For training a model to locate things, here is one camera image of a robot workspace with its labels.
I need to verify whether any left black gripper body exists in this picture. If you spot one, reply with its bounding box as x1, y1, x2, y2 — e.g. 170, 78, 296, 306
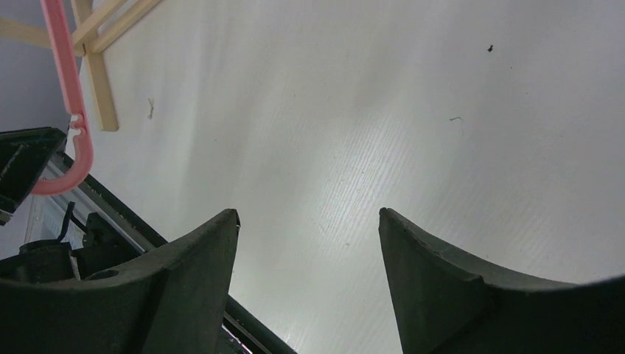
1, 202, 141, 284

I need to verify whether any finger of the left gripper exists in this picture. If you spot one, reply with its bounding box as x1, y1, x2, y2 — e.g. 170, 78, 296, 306
1, 127, 66, 226

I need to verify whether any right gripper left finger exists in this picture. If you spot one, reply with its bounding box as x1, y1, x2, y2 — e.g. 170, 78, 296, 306
1, 209, 240, 353

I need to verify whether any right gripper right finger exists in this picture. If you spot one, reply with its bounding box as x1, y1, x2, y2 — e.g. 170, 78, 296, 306
379, 208, 624, 353

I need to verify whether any wooden clothes rack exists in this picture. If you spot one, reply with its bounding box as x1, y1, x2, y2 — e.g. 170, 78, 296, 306
1, 1, 160, 132

